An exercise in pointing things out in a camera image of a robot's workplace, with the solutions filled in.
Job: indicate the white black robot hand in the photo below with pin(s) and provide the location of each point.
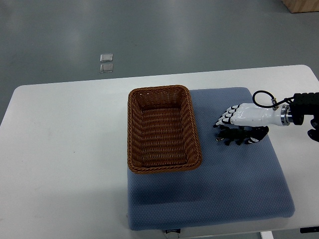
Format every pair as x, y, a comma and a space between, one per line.
255, 118

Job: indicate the dark toy crocodile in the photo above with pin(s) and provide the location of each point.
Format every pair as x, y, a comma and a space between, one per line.
238, 135

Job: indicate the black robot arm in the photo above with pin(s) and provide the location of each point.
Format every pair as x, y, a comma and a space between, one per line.
299, 106

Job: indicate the brown wicker basket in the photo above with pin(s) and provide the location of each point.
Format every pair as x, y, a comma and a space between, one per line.
161, 133

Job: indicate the blue foam cushion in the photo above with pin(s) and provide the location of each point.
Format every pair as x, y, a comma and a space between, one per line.
233, 183

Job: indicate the white table leg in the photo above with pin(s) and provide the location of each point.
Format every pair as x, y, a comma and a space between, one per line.
266, 235

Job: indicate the wooden furniture corner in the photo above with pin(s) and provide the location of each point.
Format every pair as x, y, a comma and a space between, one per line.
301, 6

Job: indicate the black table control panel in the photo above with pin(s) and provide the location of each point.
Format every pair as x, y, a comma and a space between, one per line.
309, 230

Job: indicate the upper floor outlet plate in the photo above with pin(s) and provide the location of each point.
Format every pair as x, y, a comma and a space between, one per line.
106, 57

